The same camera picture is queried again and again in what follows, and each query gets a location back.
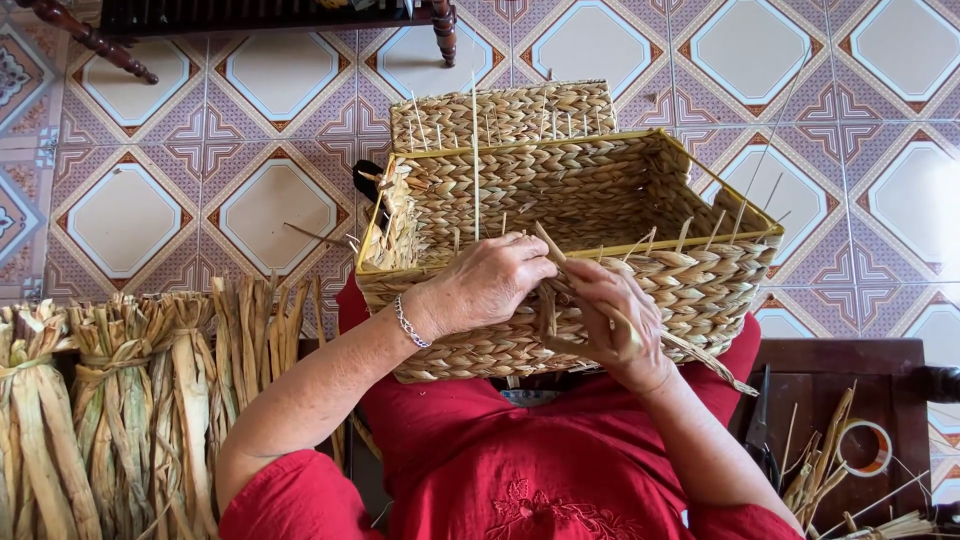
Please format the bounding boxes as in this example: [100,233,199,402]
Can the dark wooden bench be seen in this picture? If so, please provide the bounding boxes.
[13,0,459,86]

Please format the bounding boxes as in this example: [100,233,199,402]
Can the dark wooden stool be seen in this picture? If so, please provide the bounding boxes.
[731,337,960,540]

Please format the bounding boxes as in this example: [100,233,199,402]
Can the loose thin straw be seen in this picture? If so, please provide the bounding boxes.
[282,221,358,249]

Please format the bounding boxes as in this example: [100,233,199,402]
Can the small woven straw basket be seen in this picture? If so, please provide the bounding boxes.
[388,78,621,154]

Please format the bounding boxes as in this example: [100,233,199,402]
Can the black scissors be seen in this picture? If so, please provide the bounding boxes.
[744,363,783,496]

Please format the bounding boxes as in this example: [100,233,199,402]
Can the clear tape roll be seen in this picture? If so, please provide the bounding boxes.
[834,418,894,479]

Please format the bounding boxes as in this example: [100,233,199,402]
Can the person's left hand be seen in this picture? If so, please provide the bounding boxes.
[408,230,561,344]

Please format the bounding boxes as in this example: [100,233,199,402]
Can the heap of straw scraps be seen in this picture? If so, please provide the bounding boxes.
[778,381,936,540]

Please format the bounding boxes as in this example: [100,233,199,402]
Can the dried straw weaving strand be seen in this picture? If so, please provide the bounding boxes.
[533,220,646,361]

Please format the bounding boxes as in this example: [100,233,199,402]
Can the silver chain bracelet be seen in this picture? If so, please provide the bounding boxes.
[393,292,435,350]

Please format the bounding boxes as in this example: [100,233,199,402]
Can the person's right hand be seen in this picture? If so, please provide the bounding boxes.
[541,258,678,393]

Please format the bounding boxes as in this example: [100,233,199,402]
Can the large woven straw basket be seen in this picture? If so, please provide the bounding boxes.
[354,127,786,396]

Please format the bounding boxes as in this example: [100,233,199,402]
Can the person's red shirt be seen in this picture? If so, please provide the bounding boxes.
[217,271,805,540]

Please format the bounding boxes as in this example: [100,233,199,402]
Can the dried straw bundle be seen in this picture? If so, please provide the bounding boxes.
[0,300,103,540]
[208,273,313,459]
[148,291,228,540]
[67,292,175,540]

